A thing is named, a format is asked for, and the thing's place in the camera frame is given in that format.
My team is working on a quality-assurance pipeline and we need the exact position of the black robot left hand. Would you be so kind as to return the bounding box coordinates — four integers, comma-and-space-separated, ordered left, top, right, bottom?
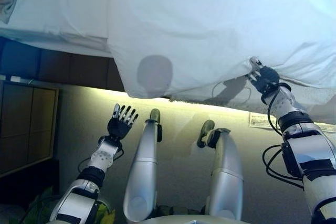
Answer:
107, 104, 139, 141

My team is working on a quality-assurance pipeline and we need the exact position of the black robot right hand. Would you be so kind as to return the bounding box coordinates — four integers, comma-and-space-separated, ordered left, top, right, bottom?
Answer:
245, 56, 280, 94

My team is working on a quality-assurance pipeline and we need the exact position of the white duvet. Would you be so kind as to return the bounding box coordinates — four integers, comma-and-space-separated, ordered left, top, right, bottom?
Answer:
107, 0, 336, 99

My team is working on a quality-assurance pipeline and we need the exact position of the white bed sheet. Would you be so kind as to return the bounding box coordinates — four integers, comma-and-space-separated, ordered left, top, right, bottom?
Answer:
0, 0, 113, 58

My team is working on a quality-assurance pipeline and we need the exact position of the silver robot left leg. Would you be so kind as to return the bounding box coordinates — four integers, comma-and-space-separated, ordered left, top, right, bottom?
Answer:
123, 108, 163, 223

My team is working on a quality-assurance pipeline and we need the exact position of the silver robot leg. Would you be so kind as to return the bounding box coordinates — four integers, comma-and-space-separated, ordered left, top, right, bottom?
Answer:
123, 108, 163, 223
196, 120, 244, 221

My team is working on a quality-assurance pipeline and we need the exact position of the large wooden nightstand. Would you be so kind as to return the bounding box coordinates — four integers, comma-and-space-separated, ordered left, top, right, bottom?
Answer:
0, 81, 60, 177

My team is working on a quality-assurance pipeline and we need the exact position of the silver robot right leg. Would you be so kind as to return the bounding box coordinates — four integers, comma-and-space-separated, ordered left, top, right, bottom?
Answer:
196, 120, 244, 221

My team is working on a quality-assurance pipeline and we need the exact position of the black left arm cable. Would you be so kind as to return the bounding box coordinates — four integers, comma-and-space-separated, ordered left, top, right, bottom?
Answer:
78, 145, 124, 172

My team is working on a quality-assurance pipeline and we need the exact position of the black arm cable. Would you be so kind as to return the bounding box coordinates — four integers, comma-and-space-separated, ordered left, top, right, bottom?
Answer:
262, 91, 307, 189
78, 145, 124, 172

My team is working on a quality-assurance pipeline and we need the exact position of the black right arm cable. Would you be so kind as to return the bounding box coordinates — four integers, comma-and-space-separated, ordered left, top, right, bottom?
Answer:
262, 91, 307, 189

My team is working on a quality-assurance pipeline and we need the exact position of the dark brown bed frame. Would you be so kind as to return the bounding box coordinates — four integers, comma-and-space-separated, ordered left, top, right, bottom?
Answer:
0, 36, 125, 92

